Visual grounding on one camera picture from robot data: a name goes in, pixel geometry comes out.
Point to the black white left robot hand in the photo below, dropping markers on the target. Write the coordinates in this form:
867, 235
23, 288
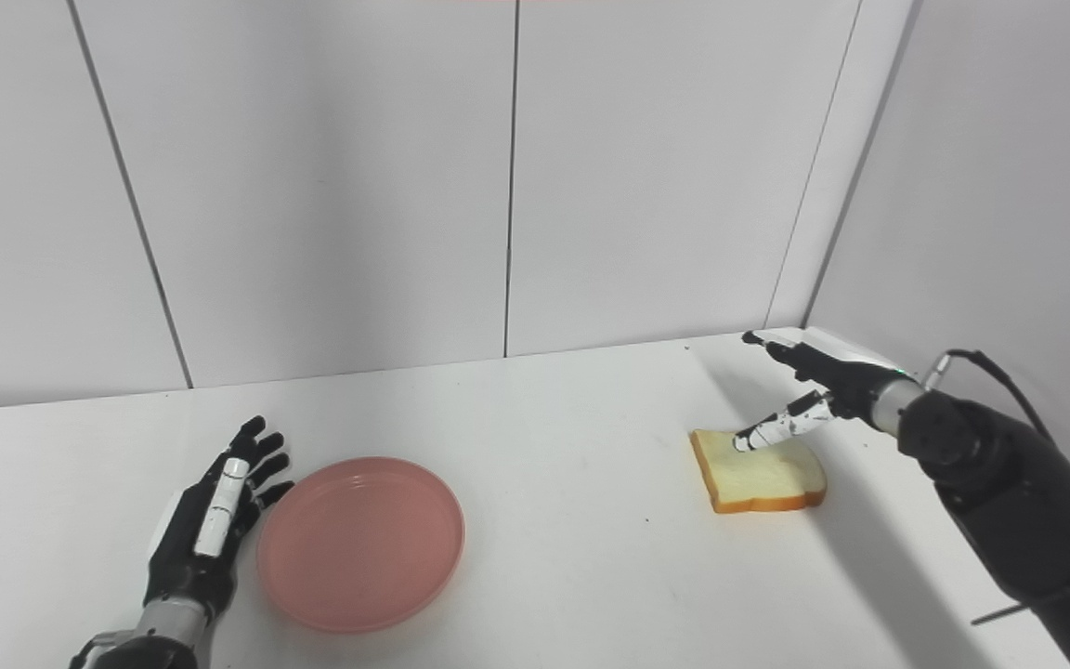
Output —
187, 557

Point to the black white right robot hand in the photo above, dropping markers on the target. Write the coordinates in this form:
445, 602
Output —
846, 381

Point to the slice of white bread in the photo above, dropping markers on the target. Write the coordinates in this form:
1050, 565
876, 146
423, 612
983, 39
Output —
763, 478

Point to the pink round plate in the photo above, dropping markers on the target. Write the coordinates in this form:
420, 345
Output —
358, 548

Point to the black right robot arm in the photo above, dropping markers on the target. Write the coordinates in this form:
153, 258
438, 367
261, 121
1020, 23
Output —
1018, 502

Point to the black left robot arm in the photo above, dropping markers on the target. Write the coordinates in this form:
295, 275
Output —
163, 641

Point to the thin grey metal rod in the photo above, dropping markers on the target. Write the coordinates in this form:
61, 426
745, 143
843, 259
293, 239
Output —
990, 615

